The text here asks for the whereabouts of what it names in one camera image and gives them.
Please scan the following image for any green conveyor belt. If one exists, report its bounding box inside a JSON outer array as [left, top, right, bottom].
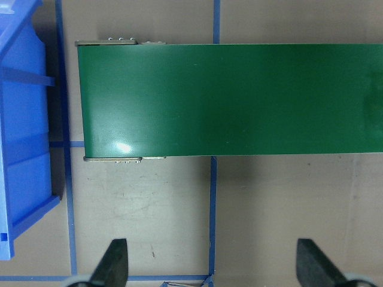
[[76, 41, 382, 161]]

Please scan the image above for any blue plastic bin left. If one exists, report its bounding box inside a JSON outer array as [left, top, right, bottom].
[[1, 1, 60, 261]]

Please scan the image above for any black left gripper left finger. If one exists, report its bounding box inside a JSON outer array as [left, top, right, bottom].
[[89, 239, 128, 286]]

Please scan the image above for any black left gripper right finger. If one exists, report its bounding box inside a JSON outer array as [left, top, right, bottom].
[[296, 239, 348, 286]]

